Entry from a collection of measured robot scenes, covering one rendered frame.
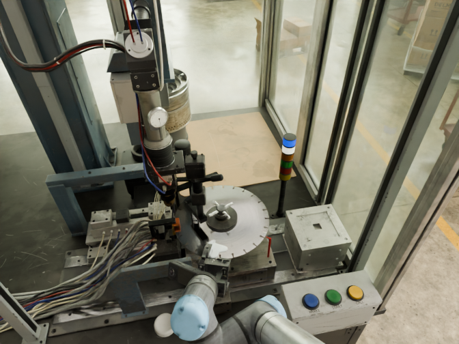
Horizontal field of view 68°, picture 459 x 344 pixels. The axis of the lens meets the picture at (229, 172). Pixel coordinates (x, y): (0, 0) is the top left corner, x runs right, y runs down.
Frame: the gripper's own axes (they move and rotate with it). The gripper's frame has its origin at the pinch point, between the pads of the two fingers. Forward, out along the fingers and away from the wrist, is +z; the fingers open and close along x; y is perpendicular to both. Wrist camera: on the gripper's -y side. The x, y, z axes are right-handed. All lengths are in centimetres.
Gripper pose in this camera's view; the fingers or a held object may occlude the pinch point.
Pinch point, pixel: (210, 256)
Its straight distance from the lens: 104.6
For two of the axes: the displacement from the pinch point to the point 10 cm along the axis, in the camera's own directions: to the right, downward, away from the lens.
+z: 1.4, -1.3, 9.8
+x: 0.8, -9.9, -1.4
